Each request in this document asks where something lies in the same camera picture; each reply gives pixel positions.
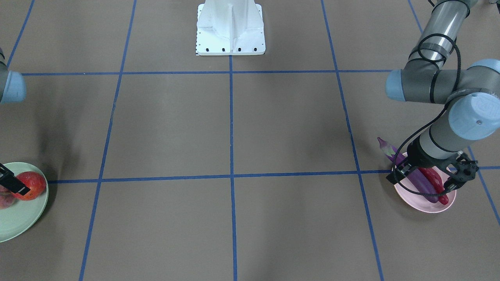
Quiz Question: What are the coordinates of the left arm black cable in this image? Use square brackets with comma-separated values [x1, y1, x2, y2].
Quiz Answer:
[392, 33, 462, 196]

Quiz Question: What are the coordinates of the red chili pepper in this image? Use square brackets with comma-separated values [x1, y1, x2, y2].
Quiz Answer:
[418, 167, 449, 206]

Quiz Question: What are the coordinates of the green plate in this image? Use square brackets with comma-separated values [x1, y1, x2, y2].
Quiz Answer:
[0, 162, 49, 243]

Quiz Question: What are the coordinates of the pink plate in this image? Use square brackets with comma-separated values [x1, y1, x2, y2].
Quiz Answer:
[394, 167, 457, 213]

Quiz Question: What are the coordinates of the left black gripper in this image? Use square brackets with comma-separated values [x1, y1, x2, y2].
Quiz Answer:
[386, 153, 479, 192]

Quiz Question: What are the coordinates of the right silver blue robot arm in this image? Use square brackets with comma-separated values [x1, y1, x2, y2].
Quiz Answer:
[0, 49, 30, 196]

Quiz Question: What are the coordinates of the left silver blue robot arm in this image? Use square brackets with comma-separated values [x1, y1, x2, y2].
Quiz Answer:
[385, 0, 500, 193]

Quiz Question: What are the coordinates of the yellow pink peach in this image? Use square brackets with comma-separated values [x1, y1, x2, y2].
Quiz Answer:
[0, 185, 16, 210]

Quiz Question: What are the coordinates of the purple eggplant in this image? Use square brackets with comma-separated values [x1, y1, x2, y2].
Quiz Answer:
[377, 137, 436, 194]

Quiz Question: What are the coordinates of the white camera mast column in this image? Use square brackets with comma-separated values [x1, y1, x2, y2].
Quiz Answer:
[195, 0, 266, 56]

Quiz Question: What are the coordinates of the red yellow pomegranate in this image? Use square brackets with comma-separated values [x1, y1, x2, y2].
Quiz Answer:
[12, 171, 48, 201]

